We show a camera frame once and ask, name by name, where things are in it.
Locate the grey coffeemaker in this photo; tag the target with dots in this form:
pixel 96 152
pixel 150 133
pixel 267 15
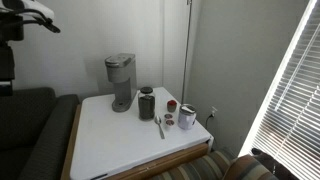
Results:
pixel 121 71

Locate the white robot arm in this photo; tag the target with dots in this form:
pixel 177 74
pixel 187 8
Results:
pixel 14 14

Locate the glass jar with black lid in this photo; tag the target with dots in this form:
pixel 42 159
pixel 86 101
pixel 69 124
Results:
pixel 146 103

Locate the red lidded coffee pod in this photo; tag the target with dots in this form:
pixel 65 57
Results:
pixel 171 105

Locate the small coffee pod rear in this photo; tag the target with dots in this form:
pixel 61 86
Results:
pixel 168 116

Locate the small coffee pod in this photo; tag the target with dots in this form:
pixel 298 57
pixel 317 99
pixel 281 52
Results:
pixel 169 124
pixel 168 116

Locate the metal spoon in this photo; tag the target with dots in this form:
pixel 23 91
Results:
pixel 158 122

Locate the small coffee pod front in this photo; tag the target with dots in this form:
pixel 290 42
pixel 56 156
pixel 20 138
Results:
pixel 169 124

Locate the white lavender mug with lid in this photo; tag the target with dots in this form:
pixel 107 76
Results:
pixel 187 115

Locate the white table board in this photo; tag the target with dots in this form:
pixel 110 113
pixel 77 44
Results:
pixel 108 142

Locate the wooden table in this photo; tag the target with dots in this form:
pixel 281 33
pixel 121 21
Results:
pixel 144 170

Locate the striped sofa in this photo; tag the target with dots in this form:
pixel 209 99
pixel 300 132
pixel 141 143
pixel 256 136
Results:
pixel 218 165

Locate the dark grey armchair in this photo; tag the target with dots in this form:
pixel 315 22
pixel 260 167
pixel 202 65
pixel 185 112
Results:
pixel 35 126

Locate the white window blinds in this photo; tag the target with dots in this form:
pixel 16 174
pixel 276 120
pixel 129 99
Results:
pixel 290 127

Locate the dark object by window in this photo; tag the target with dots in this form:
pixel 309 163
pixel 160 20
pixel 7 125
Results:
pixel 276 168

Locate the wall outlet with plug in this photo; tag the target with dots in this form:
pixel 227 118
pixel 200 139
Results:
pixel 213 111

